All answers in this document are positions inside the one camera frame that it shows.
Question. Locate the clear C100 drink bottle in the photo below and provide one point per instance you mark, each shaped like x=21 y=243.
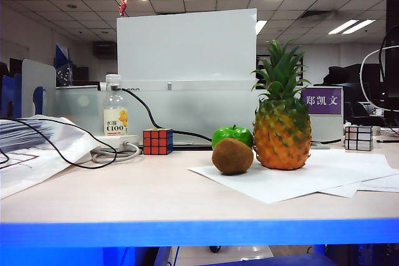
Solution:
x=115 y=113

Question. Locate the person in dark clothing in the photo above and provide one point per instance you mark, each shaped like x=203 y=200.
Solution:
x=339 y=74

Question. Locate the plastic pineapple with green crown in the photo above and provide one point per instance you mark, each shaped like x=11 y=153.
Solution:
x=282 y=135

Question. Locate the frosted glass desk partition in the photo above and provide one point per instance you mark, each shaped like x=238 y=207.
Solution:
x=193 y=110

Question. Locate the colourful Rubik's cube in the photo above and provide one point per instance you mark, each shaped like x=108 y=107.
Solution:
x=157 y=141

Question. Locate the black monitor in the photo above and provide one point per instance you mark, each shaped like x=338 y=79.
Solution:
x=393 y=45

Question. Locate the red hanging ornament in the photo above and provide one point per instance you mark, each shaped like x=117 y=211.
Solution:
x=123 y=6

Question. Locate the blue file holder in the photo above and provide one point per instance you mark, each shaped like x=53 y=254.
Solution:
x=11 y=91

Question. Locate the silver partition clip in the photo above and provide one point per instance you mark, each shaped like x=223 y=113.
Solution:
x=169 y=86

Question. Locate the brown fuzzy kiwi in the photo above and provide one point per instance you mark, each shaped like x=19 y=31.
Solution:
x=232 y=157

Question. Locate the large white paper sheet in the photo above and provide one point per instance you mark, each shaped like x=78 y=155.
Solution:
x=296 y=182

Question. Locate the silver mirror cube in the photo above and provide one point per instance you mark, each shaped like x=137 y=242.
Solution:
x=358 y=138

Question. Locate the white power strip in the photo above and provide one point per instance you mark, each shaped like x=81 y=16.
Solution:
x=99 y=139

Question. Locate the white paper sheet underneath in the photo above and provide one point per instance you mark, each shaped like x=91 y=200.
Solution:
x=374 y=185

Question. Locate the purple and white name plate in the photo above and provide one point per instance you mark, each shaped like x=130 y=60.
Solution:
x=321 y=101

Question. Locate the distant ceiling light strip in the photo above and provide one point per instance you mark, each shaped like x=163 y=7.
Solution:
x=360 y=26
x=343 y=26

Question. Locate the blue dotted board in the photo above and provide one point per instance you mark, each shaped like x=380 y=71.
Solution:
x=64 y=73

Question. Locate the white file holder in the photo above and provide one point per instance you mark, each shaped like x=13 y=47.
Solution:
x=34 y=73

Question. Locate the green plastic apple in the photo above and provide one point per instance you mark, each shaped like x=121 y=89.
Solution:
x=230 y=132

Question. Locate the white board panel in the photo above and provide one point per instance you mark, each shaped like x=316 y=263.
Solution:
x=187 y=45

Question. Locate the printed white paper sheet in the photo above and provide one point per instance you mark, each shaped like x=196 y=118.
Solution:
x=37 y=160

